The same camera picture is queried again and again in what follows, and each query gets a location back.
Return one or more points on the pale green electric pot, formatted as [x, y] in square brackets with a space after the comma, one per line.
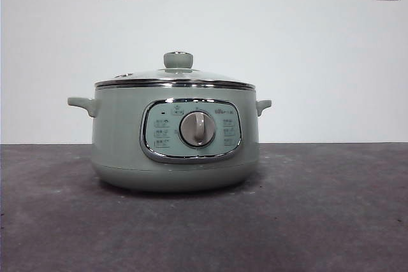
[121, 132]

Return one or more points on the glass lid with green knob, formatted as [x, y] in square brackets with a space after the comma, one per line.
[178, 60]

